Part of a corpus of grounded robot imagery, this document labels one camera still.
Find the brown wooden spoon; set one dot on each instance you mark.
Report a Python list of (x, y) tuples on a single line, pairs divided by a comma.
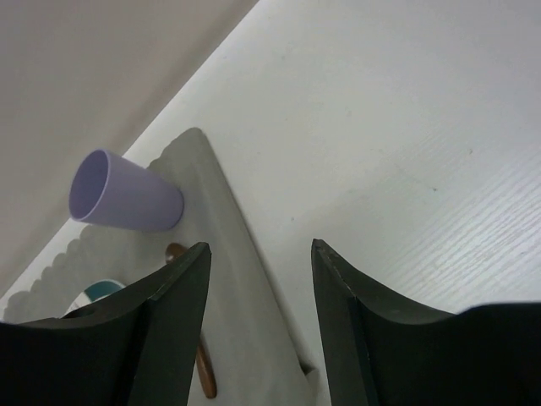
[(203, 363)]

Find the white plate green red rim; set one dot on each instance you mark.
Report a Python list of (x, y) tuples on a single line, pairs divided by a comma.
[(96, 291)]

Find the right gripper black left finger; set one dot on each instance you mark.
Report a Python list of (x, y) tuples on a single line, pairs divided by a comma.
[(134, 347)]

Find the purple cup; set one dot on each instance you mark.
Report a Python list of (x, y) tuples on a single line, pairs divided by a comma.
[(109, 190)]

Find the grey cloth placemat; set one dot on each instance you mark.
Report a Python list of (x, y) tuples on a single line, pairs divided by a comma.
[(250, 349)]

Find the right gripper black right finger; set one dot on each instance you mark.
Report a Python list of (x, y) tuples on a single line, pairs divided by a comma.
[(382, 348)]

